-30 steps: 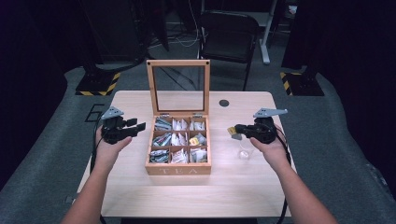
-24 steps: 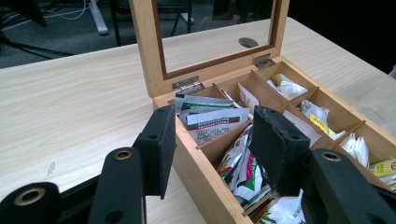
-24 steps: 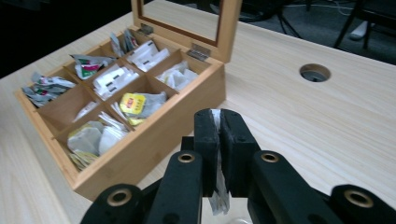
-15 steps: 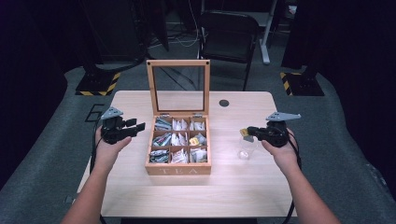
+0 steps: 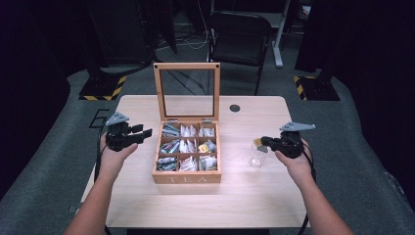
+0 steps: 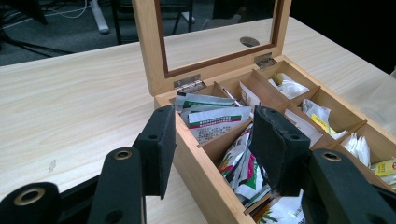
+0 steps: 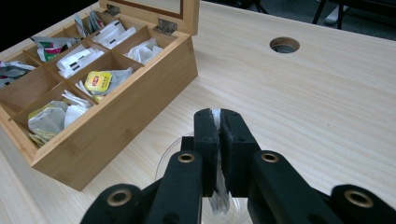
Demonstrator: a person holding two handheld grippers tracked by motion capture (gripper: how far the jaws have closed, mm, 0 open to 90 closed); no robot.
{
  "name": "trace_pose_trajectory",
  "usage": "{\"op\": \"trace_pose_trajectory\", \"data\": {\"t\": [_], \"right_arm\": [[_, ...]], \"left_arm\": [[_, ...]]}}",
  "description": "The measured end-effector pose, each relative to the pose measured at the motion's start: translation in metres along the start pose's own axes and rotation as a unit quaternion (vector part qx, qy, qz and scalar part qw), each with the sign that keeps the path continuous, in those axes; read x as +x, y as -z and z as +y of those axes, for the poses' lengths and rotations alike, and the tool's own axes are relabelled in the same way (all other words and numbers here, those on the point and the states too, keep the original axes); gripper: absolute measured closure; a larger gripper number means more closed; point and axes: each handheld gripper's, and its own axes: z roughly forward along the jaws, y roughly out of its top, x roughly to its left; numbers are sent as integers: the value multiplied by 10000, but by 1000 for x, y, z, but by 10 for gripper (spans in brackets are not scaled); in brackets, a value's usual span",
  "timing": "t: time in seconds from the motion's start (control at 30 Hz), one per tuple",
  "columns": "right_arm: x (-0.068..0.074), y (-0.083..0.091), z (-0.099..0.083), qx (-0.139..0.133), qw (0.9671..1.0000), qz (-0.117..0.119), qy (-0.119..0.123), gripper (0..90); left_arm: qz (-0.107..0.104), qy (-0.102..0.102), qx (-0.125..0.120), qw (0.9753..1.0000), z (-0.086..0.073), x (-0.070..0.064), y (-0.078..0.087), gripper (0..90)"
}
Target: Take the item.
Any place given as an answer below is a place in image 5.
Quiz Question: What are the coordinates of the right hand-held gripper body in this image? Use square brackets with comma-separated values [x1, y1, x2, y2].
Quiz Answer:
[273, 121, 316, 160]

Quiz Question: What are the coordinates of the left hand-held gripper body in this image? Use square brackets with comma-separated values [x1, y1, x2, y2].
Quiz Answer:
[105, 112, 145, 153]

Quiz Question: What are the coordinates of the clear glass cup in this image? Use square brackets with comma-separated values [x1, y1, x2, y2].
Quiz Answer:
[249, 140, 270, 168]

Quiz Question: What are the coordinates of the wooden tea box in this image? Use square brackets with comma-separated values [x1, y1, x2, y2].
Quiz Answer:
[151, 62, 223, 185]

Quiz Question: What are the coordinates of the person's right hand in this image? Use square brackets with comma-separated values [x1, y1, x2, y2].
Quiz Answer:
[274, 138, 316, 190]

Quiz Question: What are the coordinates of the person's left hand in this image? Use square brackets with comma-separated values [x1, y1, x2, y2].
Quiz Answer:
[98, 131, 139, 181]

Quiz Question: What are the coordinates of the assorted tea bags group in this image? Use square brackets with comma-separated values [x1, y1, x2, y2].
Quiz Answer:
[156, 122, 218, 172]

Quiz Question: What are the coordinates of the black striped stand base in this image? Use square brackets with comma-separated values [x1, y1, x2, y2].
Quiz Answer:
[293, 74, 341, 102]
[78, 74, 127, 102]

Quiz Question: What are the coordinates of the white desk leg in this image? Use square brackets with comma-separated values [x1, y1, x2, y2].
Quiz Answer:
[272, 0, 294, 69]

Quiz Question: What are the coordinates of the black folding chair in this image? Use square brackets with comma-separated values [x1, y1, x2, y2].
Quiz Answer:
[206, 11, 274, 96]

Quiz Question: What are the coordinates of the left hand-held gripper cable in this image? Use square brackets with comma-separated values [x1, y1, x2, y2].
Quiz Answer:
[93, 125, 111, 184]

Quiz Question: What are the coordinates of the black floor cable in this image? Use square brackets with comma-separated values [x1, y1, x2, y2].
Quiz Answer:
[153, 55, 208, 96]

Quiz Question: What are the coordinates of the white floor cable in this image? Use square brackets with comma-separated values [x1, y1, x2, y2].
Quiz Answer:
[182, 0, 217, 51]

